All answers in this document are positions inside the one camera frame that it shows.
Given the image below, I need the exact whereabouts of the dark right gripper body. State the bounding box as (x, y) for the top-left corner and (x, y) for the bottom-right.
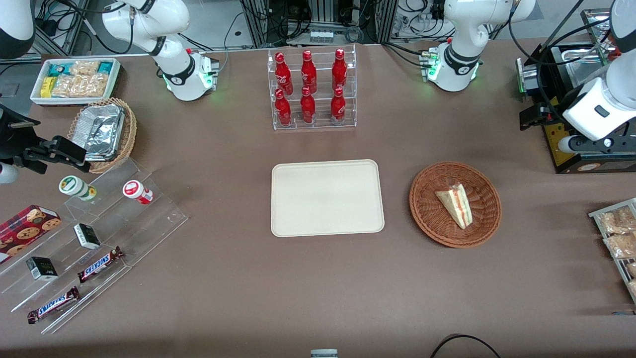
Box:
(0, 103), (41, 163)

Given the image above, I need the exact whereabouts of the triangle sandwich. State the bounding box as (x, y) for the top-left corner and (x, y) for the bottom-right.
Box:
(435, 183), (473, 230)

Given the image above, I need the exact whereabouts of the light wicker basket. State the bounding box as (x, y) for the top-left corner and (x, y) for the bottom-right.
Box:
(67, 97), (138, 174)

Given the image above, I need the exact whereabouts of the brown wicker basket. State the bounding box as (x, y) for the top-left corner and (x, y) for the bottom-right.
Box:
(409, 162), (502, 248)

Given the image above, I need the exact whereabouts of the beige plastic tray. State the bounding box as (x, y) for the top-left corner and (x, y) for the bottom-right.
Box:
(270, 159), (386, 238)

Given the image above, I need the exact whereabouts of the aluminium foil container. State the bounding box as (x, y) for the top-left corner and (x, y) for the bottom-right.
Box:
(79, 147), (117, 162)
(83, 103), (126, 156)

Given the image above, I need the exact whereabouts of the green lid cup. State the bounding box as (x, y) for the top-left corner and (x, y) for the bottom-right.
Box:
(59, 176), (97, 201)

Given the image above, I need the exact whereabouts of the steel warmer pan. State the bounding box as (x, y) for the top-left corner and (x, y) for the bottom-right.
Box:
(560, 47), (614, 94)

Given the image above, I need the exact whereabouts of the white snack bin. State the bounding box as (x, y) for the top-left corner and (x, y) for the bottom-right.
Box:
(30, 58), (122, 107)

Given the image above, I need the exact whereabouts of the black food warmer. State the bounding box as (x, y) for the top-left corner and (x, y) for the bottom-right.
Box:
(517, 7), (636, 175)

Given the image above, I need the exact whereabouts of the clear cracker bag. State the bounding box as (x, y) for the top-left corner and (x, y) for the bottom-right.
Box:
(69, 60), (101, 76)
(51, 74), (109, 98)

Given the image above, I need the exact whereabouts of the red cookie box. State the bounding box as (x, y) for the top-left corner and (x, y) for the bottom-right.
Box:
(0, 205), (62, 265)

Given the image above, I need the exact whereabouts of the red lid cup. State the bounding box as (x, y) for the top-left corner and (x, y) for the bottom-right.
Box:
(123, 180), (154, 205)

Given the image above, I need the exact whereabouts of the small black box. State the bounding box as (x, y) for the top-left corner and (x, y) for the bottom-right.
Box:
(74, 223), (101, 250)
(26, 257), (59, 281)

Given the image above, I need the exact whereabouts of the clear acrylic step display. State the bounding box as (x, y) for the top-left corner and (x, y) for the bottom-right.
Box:
(0, 158), (188, 335)

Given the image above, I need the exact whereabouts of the Snickers bar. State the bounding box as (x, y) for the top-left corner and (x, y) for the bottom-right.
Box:
(77, 246), (125, 283)
(27, 286), (80, 324)

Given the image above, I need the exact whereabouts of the red cola bottle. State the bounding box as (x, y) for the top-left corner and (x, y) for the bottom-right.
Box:
(275, 52), (294, 96)
(274, 89), (292, 126)
(300, 87), (317, 124)
(301, 50), (318, 94)
(331, 48), (348, 92)
(330, 87), (347, 125)

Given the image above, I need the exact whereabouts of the clear acrylic bottle rack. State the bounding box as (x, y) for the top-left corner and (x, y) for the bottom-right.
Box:
(267, 45), (357, 131)

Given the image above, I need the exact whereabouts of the aluminium equipment rack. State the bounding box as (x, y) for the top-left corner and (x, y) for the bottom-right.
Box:
(238, 0), (398, 46)

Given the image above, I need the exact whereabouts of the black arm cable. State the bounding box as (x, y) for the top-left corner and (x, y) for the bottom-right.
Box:
(508, 0), (617, 131)

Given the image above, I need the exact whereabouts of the metal wire tray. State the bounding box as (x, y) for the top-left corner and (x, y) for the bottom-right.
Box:
(588, 198), (636, 305)

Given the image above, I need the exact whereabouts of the black table cable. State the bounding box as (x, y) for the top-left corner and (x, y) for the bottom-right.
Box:
(430, 334), (502, 358)

